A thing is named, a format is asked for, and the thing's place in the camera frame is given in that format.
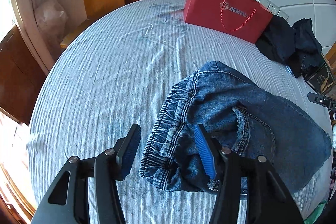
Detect blue denim jeans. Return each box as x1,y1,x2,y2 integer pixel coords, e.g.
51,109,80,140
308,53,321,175
139,61,331,194

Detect black clothes pile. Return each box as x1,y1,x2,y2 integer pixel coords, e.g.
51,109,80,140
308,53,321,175
255,15,325,78

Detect white power strip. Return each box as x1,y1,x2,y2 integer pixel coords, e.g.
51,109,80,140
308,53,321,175
258,0,289,20

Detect white striped bed sheet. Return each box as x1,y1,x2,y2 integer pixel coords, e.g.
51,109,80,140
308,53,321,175
25,0,332,224

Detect red paper shopping bag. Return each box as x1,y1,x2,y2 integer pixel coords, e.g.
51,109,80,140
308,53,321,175
183,0,273,44

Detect clear plastic bag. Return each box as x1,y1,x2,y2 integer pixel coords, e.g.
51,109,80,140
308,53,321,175
35,0,68,44

